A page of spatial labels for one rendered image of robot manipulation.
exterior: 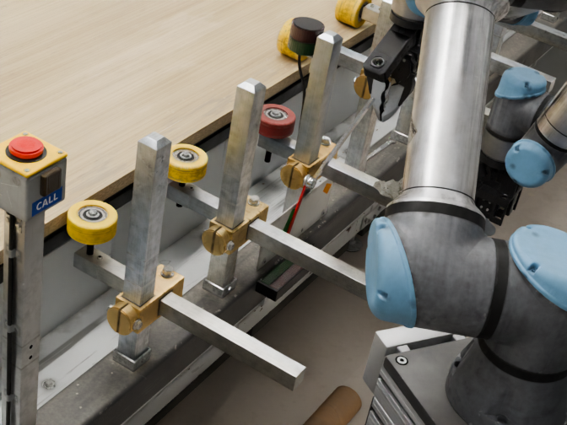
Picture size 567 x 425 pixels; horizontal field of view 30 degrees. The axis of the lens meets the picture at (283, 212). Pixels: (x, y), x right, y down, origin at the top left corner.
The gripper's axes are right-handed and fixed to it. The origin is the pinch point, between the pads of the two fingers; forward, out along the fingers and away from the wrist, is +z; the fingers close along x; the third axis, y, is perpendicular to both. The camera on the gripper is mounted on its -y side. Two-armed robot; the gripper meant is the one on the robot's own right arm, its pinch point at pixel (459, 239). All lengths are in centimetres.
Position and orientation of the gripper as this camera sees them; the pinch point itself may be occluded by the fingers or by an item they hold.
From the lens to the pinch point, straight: 197.7
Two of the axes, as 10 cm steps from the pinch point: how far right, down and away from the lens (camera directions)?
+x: 5.3, -4.1, 7.4
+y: 8.3, 4.2, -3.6
